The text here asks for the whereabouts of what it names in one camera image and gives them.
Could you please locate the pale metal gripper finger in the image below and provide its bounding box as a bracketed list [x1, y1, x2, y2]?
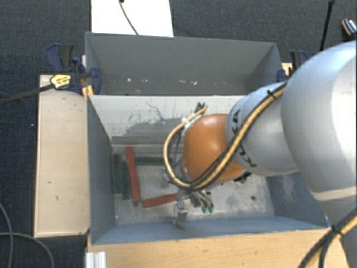
[176, 209, 188, 231]
[173, 201, 185, 225]

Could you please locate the red-brown flat block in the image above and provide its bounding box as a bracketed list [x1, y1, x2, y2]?
[142, 193, 179, 208]
[124, 146, 142, 203]

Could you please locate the dark green flat block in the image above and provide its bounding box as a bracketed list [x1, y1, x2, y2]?
[112, 154, 123, 194]
[120, 160, 131, 200]
[134, 156, 166, 166]

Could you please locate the pale wood flat board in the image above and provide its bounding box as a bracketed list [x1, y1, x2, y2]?
[33, 74, 91, 238]

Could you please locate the grey metal bin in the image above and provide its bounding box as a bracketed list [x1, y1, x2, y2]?
[84, 31, 331, 246]

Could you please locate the black cylinder on white bracket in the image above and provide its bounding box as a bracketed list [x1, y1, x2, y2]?
[233, 171, 252, 184]

